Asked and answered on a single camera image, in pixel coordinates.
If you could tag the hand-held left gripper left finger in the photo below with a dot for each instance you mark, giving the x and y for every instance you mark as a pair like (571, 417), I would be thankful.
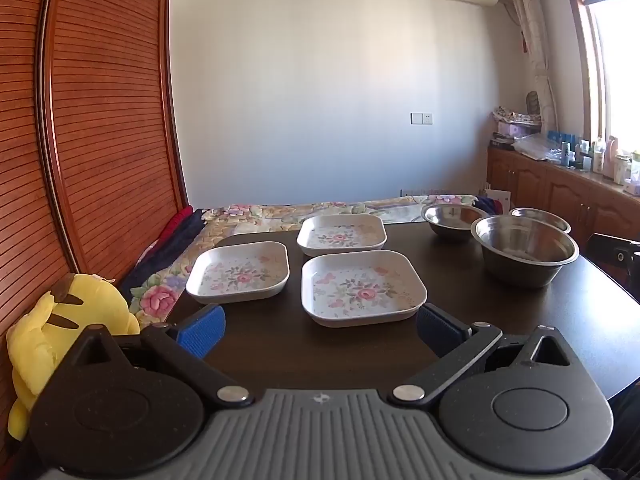
(202, 331)

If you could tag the navy folded cloth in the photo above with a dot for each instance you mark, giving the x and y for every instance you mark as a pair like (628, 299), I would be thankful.
(490, 205)

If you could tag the floral square plate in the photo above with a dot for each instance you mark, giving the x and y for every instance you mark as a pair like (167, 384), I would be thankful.
(341, 235)
(362, 290)
(240, 275)

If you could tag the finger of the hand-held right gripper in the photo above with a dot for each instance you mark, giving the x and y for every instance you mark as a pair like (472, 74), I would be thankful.
(612, 270)

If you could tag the row of toiletry bottles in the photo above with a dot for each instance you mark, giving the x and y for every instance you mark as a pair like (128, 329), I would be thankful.
(600, 157)

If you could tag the wooden slatted wardrobe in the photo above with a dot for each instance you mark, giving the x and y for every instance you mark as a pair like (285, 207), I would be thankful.
(100, 110)

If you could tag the small steel bowl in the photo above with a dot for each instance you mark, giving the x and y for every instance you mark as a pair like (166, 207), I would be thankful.
(542, 219)

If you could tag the floral bedspread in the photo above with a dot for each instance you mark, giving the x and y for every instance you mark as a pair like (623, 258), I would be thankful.
(160, 300)

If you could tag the white paper bag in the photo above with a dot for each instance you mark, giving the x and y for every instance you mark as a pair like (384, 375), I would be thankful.
(500, 199)

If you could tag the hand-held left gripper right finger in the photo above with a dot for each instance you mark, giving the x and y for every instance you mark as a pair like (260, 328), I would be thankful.
(436, 327)

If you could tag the yellow plush toy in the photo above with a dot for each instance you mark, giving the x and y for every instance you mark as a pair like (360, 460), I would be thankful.
(95, 305)

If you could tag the pile of cloths and boxes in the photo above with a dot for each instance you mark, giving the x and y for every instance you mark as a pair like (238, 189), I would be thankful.
(512, 125)

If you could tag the wooden cabinet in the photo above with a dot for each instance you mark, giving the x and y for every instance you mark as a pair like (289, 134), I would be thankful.
(565, 195)

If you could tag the large steel bowl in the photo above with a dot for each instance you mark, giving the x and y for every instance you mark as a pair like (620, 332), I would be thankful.
(525, 255)

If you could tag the clear plastic bag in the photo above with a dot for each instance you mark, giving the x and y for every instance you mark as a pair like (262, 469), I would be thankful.
(537, 149)

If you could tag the medium steel bowl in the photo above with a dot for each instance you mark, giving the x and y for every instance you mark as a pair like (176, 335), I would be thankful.
(450, 220)

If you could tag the white wall switch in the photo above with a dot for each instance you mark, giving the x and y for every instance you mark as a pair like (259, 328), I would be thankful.
(422, 118)

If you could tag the dark hand fan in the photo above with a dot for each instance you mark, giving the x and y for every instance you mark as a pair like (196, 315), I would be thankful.
(533, 105)

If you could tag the navy and red clothes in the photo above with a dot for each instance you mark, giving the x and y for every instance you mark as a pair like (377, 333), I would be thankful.
(170, 245)

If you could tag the row of wall outlets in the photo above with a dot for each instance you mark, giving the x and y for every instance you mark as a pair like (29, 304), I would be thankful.
(425, 191)

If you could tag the patterned white curtain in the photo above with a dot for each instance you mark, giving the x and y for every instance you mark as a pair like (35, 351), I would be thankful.
(537, 35)

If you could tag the window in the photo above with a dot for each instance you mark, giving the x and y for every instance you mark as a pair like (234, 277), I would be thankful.
(617, 70)

